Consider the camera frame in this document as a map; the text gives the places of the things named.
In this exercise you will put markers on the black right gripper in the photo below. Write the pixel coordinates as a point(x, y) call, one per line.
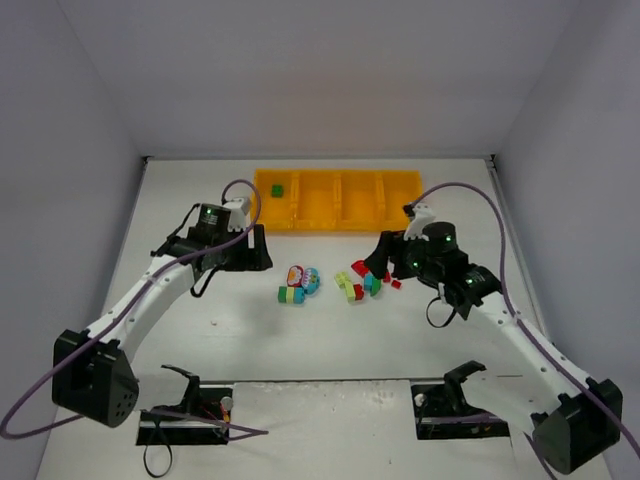
point(392, 246)

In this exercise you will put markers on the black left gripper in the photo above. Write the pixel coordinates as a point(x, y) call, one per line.
point(248, 248)

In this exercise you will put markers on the red flower lego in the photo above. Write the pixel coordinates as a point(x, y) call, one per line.
point(295, 276)

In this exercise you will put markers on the blue flower lego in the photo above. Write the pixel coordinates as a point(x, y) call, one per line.
point(311, 280)

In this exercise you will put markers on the dark green lego brick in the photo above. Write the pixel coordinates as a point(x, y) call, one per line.
point(277, 191)

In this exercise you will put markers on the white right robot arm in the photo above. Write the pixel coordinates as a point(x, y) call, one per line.
point(569, 416)

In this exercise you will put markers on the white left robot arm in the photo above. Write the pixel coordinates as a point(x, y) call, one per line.
point(94, 375)

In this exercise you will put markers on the light blue lego brick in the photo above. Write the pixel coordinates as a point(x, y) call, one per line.
point(367, 281)

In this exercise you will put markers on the red round lego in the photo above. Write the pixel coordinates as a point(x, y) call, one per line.
point(359, 268)

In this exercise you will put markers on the green curved lego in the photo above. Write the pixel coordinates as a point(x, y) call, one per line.
point(375, 287)

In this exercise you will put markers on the yellow bin far left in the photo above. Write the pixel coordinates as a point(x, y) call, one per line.
point(278, 215)

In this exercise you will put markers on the yellow bin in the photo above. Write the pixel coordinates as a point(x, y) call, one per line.
point(360, 204)
point(317, 201)
point(278, 215)

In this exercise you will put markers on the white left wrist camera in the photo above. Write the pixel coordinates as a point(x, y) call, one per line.
point(239, 208)

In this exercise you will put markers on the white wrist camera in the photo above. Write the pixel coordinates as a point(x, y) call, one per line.
point(239, 208)
point(419, 215)

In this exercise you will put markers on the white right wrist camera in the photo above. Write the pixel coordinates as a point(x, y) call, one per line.
point(419, 215)

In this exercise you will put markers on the aluminium frame rail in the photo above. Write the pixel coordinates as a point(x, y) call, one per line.
point(519, 283)

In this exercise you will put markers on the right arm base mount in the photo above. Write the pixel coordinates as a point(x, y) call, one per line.
point(441, 410)

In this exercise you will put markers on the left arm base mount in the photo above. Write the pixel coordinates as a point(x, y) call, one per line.
point(211, 402)

